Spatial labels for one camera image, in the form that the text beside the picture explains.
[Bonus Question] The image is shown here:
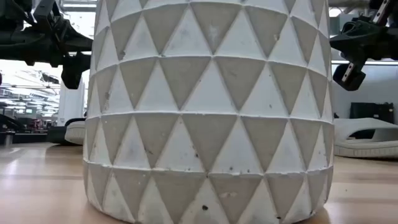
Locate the grey slide sandal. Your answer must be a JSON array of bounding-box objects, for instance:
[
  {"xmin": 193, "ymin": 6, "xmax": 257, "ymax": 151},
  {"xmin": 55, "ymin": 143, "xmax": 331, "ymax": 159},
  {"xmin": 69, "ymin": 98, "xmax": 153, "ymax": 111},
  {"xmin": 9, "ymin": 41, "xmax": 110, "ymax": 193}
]
[
  {"xmin": 64, "ymin": 120, "xmax": 86, "ymax": 146},
  {"xmin": 333, "ymin": 117, "xmax": 398, "ymax": 159}
]

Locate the white pillar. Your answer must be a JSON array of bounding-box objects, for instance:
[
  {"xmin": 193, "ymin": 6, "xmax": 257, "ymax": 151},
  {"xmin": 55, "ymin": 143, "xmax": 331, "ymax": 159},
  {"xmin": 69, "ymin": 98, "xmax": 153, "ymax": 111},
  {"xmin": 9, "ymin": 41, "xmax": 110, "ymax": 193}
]
[{"xmin": 57, "ymin": 81, "xmax": 85, "ymax": 127}]

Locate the white geometric concrete planter pot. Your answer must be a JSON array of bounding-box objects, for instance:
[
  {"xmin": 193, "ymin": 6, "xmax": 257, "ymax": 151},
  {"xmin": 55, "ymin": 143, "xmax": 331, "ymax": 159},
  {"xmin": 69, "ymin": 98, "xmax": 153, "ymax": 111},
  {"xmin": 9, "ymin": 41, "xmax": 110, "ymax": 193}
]
[{"xmin": 82, "ymin": 0, "xmax": 335, "ymax": 224}]

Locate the black equipment case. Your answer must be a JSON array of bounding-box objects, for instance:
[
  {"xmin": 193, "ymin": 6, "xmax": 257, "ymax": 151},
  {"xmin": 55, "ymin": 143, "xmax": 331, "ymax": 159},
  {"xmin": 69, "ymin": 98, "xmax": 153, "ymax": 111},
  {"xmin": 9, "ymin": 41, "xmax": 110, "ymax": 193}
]
[{"xmin": 349, "ymin": 101, "xmax": 395, "ymax": 139}]

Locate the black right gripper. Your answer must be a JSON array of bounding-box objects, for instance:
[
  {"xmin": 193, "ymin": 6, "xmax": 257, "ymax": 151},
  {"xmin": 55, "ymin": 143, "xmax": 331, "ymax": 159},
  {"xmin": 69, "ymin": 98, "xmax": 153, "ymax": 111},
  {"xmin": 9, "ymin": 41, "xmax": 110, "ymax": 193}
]
[{"xmin": 330, "ymin": 0, "xmax": 398, "ymax": 91}]

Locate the black ceiling fixture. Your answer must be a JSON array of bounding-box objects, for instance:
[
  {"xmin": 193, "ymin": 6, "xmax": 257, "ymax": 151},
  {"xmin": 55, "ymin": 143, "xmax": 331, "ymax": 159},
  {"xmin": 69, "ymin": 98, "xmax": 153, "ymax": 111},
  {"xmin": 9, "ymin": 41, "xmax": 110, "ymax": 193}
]
[{"xmin": 40, "ymin": 73, "xmax": 60, "ymax": 85}]

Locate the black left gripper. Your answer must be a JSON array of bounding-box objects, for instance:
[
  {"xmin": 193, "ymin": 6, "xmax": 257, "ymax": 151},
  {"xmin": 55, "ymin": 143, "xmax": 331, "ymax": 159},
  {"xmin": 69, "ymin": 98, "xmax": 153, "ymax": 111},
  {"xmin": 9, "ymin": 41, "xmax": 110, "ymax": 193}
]
[{"xmin": 0, "ymin": 0, "xmax": 93, "ymax": 90}]

